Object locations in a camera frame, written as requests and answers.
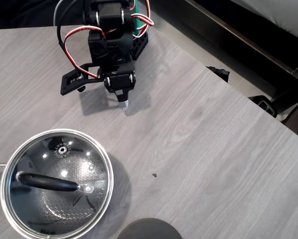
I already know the glass lid with black handle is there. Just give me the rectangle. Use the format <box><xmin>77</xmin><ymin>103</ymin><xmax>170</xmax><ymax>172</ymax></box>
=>
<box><xmin>4</xmin><ymin>133</ymin><xmax>111</xmax><ymax>237</ymax></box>

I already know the steel saucepan with honeycomb interior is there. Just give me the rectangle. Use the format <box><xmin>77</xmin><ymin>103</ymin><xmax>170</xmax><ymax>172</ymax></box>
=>
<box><xmin>0</xmin><ymin>128</ymin><xmax>114</xmax><ymax>239</ymax></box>

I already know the green plastic clamp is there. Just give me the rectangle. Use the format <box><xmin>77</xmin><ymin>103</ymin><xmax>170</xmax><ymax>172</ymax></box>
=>
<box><xmin>132</xmin><ymin>0</ymin><xmax>145</xmax><ymax>37</ymax></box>

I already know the black table clamp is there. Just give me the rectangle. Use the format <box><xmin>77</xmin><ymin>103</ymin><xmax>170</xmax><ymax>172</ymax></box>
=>
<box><xmin>247</xmin><ymin>95</ymin><xmax>279</xmax><ymax>118</ymax></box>
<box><xmin>205</xmin><ymin>65</ymin><xmax>230</xmax><ymax>83</ymax></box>

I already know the black cushion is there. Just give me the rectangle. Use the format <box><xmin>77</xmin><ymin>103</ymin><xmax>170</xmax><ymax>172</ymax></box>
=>
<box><xmin>0</xmin><ymin>0</ymin><xmax>90</xmax><ymax>31</ymax></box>

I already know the white mattress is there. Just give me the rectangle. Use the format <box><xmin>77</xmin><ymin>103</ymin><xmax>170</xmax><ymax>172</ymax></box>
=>
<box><xmin>229</xmin><ymin>0</ymin><xmax>298</xmax><ymax>42</ymax></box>

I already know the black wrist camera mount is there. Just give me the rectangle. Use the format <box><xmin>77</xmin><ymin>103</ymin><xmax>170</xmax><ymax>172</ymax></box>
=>
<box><xmin>60</xmin><ymin>63</ymin><xmax>101</xmax><ymax>97</ymax></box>

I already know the red white servo cable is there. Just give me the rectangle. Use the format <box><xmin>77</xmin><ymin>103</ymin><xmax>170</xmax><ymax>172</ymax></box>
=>
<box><xmin>130</xmin><ymin>0</ymin><xmax>155</xmax><ymax>37</ymax></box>
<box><xmin>63</xmin><ymin>24</ymin><xmax>107</xmax><ymax>80</ymax></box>

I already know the black camera cable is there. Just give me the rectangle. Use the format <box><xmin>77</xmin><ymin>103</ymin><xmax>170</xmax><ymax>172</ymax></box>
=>
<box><xmin>55</xmin><ymin>0</ymin><xmax>79</xmax><ymax>52</ymax></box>

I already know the gray duct tape roll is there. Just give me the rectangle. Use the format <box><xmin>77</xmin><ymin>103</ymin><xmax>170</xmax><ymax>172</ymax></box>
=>
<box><xmin>116</xmin><ymin>218</ymin><xmax>183</xmax><ymax>239</ymax></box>

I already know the dark bed frame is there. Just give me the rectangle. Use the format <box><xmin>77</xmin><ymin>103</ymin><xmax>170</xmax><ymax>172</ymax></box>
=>
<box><xmin>182</xmin><ymin>0</ymin><xmax>298</xmax><ymax>112</ymax></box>

